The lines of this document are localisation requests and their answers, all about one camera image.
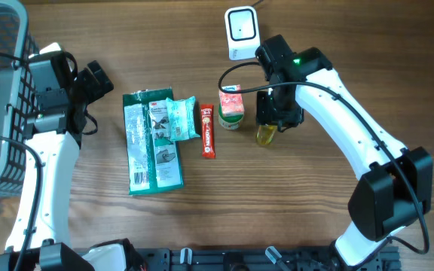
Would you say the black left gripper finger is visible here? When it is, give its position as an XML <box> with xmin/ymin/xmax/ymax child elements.
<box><xmin>77</xmin><ymin>68</ymin><xmax>102</xmax><ymax>102</ymax></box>
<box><xmin>87</xmin><ymin>60</ymin><xmax>114</xmax><ymax>96</ymax></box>

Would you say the yellow dish soap bottle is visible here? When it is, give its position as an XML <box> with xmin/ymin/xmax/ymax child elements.
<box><xmin>256</xmin><ymin>125</ymin><xmax>277</xmax><ymax>145</ymax></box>

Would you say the red white tissue box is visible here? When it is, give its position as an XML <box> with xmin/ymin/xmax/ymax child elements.
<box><xmin>219</xmin><ymin>84</ymin><xmax>245</xmax><ymax>117</ymax></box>

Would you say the red coffee stick sachet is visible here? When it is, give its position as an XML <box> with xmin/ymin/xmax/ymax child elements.
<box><xmin>200</xmin><ymin>104</ymin><xmax>215</xmax><ymax>159</ymax></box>

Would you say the teal wet wipes pack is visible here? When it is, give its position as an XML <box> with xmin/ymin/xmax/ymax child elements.
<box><xmin>166</xmin><ymin>96</ymin><xmax>200</xmax><ymax>142</ymax></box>

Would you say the green gloves package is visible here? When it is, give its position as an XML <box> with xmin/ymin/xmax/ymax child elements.
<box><xmin>123</xmin><ymin>88</ymin><xmax>184</xmax><ymax>196</ymax></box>

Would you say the green lidded small jar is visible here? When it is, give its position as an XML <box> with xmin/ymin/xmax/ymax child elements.
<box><xmin>219</xmin><ymin>106</ymin><xmax>244</xmax><ymax>130</ymax></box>

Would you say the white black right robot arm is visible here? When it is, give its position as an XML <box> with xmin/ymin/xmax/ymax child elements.
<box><xmin>255</xmin><ymin>35</ymin><xmax>433</xmax><ymax>269</ymax></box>

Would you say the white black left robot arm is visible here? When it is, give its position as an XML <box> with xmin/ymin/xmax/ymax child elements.
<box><xmin>0</xmin><ymin>43</ymin><xmax>148</xmax><ymax>270</ymax></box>

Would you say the white barcode scanner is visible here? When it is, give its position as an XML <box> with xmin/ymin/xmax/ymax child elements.
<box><xmin>224</xmin><ymin>6</ymin><xmax>261</xmax><ymax>61</ymax></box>

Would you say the dark grey plastic shopping basket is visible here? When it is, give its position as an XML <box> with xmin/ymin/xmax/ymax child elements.
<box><xmin>0</xmin><ymin>1</ymin><xmax>39</xmax><ymax>197</ymax></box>

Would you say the black left camera cable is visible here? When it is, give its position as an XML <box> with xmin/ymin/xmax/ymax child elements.
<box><xmin>0</xmin><ymin>50</ymin><xmax>99</xmax><ymax>271</ymax></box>

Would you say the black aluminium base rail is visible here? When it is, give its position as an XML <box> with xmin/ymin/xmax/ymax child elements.
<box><xmin>137</xmin><ymin>246</ymin><xmax>402</xmax><ymax>271</ymax></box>

